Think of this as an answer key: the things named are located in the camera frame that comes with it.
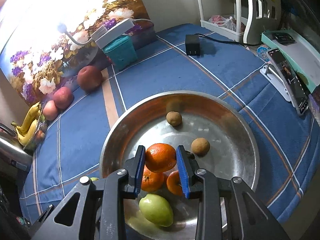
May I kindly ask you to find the black power cable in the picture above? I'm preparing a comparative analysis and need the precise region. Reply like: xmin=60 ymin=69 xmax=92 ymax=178
xmin=197 ymin=34 xmax=265 ymax=47

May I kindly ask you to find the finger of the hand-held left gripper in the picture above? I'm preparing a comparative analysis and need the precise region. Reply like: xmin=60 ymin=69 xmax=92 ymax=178
xmin=30 ymin=204 xmax=55 ymax=235

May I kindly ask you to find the round steel basin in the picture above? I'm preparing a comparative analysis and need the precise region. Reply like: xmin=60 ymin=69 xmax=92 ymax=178
xmin=99 ymin=90 xmax=260 ymax=240

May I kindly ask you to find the orange tangerine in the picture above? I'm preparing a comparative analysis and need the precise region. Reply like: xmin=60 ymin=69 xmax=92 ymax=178
xmin=166 ymin=170 xmax=184 ymax=196
xmin=145 ymin=143 xmax=177 ymax=173
xmin=141 ymin=166 xmax=165 ymax=192

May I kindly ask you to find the clear bowl of produce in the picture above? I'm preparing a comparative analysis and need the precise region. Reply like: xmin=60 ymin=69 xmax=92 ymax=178
xmin=27 ymin=115 xmax=48 ymax=150

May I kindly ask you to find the black power adapter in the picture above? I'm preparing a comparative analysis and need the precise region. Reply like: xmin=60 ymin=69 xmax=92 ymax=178
xmin=185 ymin=34 xmax=200 ymax=56

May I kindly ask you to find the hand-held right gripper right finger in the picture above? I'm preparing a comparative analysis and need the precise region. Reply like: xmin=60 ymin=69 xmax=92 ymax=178
xmin=176 ymin=145 xmax=290 ymax=240

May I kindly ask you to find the blue round packet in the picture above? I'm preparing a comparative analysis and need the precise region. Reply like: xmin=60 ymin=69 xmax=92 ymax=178
xmin=257 ymin=44 xmax=272 ymax=62

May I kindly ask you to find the brown kiwi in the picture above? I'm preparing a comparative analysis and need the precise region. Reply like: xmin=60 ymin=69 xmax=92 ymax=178
xmin=191 ymin=138 xmax=210 ymax=156
xmin=166 ymin=111 xmax=182 ymax=127

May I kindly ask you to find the white shelf rack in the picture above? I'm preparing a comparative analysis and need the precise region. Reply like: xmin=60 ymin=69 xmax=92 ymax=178
xmin=194 ymin=0 xmax=247 ymax=43

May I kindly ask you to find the black smartphone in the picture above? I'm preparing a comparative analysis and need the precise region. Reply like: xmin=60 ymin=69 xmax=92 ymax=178
xmin=266 ymin=48 xmax=310 ymax=116

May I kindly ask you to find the yellow banana bunch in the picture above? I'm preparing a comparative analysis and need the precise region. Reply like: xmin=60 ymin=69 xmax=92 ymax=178
xmin=10 ymin=102 xmax=42 ymax=146

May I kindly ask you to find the large dark red apple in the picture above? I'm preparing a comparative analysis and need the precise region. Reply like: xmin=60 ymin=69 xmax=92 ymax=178
xmin=77 ymin=65 xmax=103 ymax=92

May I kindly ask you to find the dark storage box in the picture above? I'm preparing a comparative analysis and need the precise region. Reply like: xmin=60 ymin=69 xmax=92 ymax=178
xmin=130 ymin=19 xmax=155 ymax=50

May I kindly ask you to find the white phone stand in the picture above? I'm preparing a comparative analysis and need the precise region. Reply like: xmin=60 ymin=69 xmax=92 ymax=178
xmin=259 ymin=64 xmax=293 ymax=102

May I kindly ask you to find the teal plastic box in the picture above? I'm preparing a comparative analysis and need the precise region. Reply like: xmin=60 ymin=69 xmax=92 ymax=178
xmin=102 ymin=35 xmax=138 ymax=71

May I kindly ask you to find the teal cardboard box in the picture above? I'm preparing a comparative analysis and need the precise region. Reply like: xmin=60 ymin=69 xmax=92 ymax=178
xmin=261 ymin=29 xmax=320 ymax=93

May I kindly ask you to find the pink apple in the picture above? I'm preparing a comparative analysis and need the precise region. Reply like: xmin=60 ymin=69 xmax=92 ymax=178
xmin=42 ymin=100 xmax=59 ymax=121

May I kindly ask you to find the pink plastic bag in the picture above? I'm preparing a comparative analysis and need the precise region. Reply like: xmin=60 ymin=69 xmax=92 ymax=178
xmin=209 ymin=15 xmax=245 ymax=33

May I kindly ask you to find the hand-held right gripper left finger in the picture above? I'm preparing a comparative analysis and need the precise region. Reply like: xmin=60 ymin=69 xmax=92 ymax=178
xmin=31 ymin=145 xmax=146 ymax=240

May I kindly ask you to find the flower painting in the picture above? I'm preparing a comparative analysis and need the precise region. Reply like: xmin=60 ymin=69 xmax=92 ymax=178
xmin=0 ymin=0 xmax=150 ymax=105

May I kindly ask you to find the steel kettle with black handle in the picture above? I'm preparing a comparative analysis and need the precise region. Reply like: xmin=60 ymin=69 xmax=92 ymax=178
xmin=0 ymin=122 xmax=33 ymax=172

